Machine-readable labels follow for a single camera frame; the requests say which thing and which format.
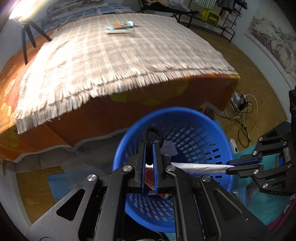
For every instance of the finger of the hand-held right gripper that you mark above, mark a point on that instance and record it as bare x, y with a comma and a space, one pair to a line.
245, 161
242, 171

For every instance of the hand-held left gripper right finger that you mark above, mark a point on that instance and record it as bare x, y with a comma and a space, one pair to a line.
156, 162

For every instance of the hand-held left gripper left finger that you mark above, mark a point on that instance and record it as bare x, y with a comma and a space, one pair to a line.
142, 162

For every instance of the red cardboard box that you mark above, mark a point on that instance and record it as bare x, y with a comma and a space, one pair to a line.
149, 177

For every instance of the white plastic bag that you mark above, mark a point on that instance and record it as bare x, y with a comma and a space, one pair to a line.
170, 149

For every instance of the blue plastic basket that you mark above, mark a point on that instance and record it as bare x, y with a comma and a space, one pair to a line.
175, 110

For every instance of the blue yellow wrapper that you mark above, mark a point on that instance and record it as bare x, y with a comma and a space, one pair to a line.
120, 25

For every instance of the teal floor mat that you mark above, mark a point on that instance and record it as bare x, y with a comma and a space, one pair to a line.
256, 208

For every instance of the white power strip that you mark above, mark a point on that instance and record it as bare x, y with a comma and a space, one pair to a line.
238, 99

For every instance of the beige plaid fringed blanket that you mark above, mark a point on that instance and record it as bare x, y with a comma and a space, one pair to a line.
115, 64

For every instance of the black metal clothes rack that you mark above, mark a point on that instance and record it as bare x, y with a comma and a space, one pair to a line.
227, 30

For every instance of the yellow plastic crate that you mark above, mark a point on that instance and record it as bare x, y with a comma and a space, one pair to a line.
210, 16

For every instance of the dark hanging jacket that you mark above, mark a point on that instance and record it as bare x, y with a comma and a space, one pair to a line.
225, 2

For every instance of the white striped hanging towel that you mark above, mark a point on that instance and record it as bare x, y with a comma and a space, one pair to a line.
205, 2

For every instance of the black folding lounge chair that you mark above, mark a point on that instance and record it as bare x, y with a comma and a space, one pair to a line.
161, 10

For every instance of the blue checkered bedsheet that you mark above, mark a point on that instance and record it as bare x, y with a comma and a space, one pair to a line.
111, 9

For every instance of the striped cloth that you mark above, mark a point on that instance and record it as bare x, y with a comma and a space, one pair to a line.
178, 5

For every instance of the black tripod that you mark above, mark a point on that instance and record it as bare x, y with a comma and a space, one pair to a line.
25, 41

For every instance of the landscape wall painting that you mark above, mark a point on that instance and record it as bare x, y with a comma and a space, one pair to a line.
272, 39

